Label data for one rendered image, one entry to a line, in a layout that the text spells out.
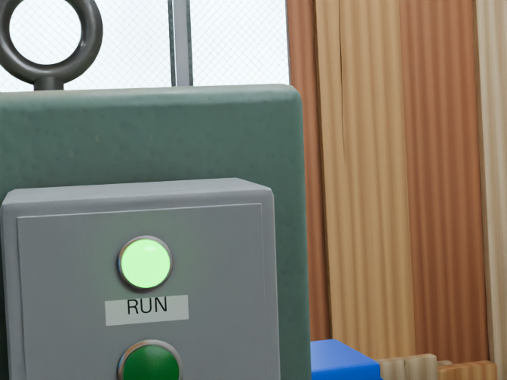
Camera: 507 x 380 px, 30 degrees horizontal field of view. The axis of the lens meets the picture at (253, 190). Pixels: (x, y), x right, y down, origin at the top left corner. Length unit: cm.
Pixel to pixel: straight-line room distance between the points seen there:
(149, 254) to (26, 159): 9
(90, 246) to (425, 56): 167
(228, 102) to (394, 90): 150
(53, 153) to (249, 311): 11
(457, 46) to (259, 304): 168
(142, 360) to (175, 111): 11
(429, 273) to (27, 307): 167
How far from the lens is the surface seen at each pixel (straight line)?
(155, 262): 34
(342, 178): 186
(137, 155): 40
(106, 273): 34
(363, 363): 133
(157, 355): 35
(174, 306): 35
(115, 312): 35
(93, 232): 34
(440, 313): 200
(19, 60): 51
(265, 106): 41
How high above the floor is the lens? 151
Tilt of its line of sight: 5 degrees down
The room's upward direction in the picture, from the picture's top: 2 degrees counter-clockwise
